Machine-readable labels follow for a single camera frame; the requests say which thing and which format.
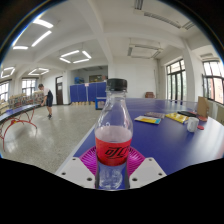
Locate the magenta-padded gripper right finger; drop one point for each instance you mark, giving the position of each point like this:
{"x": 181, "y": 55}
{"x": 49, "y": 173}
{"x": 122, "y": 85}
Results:
{"x": 146, "y": 171}

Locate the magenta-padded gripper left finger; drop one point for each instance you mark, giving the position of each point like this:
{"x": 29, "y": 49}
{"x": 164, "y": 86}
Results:
{"x": 76, "y": 171}

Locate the clear bottle with red label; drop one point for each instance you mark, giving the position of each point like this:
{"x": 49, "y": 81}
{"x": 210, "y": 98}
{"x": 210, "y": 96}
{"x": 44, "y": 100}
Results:
{"x": 113, "y": 150}

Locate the yellow booklet with blue border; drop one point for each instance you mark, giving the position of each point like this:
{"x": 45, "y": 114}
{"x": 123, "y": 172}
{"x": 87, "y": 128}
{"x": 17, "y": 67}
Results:
{"x": 147, "y": 119}

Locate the yellow book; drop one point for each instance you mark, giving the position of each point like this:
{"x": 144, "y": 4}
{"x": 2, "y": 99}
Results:
{"x": 176, "y": 117}

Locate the white mug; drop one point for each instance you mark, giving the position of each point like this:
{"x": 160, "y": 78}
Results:
{"x": 192, "y": 125}

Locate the black table tennis paddle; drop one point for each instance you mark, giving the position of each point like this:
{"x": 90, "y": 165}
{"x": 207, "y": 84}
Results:
{"x": 186, "y": 113}

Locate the table tennis net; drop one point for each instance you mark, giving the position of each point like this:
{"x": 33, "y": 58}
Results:
{"x": 100, "y": 103}

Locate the brown armchair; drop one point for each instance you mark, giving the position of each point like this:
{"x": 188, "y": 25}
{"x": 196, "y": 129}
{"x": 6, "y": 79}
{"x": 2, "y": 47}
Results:
{"x": 149, "y": 95}

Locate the person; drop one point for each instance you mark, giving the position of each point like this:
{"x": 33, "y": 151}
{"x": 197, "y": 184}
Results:
{"x": 48, "y": 98}

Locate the blue folding partition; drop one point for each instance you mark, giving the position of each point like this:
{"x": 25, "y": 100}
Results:
{"x": 83, "y": 92}

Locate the dark door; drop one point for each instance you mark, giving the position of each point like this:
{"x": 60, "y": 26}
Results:
{"x": 59, "y": 90}

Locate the blue table tennis table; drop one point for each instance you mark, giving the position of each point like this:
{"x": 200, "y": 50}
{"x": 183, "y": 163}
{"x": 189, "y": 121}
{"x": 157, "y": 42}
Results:
{"x": 16, "y": 111}

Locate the brown cardboard box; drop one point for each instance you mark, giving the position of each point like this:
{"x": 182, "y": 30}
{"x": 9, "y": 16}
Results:
{"x": 202, "y": 106}

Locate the shelf unit with boxes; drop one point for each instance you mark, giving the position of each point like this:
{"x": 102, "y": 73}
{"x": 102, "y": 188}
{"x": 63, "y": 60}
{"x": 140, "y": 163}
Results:
{"x": 21, "y": 100}

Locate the white cabinet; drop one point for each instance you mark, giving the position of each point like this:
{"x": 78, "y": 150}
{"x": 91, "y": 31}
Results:
{"x": 212, "y": 108}
{"x": 220, "y": 115}

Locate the tall black-framed window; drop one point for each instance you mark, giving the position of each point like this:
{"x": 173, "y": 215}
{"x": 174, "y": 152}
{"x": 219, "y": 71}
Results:
{"x": 176, "y": 80}

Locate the wide black-framed window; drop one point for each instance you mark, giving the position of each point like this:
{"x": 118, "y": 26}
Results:
{"x": 215, "y": 83}

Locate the ceiling lights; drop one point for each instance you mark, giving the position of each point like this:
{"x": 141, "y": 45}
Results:
{"x": 41, "y": 38}

